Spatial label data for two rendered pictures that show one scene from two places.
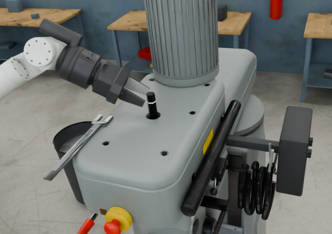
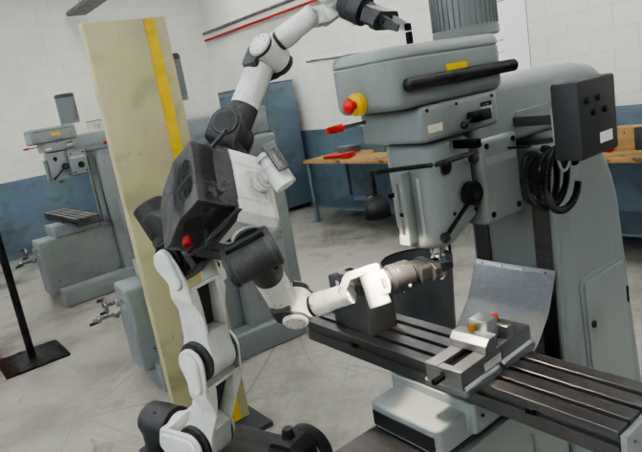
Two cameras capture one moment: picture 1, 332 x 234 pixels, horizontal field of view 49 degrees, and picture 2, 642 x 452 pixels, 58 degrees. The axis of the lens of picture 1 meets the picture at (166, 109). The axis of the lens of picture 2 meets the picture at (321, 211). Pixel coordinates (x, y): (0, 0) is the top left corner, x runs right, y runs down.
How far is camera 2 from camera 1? 114 cm
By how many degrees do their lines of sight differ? 32
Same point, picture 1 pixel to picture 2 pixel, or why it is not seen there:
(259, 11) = not seen: outside the picture
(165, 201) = (389, 75)
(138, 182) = (369, 56)
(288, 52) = not seen: outside the picture
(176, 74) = (446, 28)
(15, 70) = (308, 10)
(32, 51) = not seen: outside the picture
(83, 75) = (353, 7)
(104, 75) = (370, 6)
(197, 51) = (464, 0)
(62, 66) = (339, 1)
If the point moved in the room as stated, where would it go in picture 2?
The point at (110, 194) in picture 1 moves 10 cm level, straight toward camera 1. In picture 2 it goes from (353, 81) to (346, 82)
